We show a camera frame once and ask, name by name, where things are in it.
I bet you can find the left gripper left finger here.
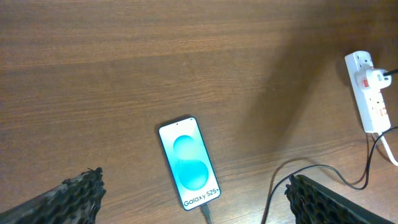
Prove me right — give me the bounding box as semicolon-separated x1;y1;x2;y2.
1;167;106;224

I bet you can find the black USB charging cable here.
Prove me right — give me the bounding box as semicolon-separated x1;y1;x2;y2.
198;68;398;224

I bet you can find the white power strip cord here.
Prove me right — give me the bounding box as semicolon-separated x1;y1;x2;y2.
372;132;398;167

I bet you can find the blue Galaxy smartphone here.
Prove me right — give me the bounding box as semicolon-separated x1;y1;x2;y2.
159;116;221;211

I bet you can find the white USB charger plug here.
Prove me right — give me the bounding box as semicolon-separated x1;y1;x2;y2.
355;68;392;91

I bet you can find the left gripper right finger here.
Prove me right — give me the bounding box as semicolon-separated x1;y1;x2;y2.
285;175;393;224

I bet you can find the white power strip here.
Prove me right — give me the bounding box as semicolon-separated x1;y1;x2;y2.
345;50;391;133

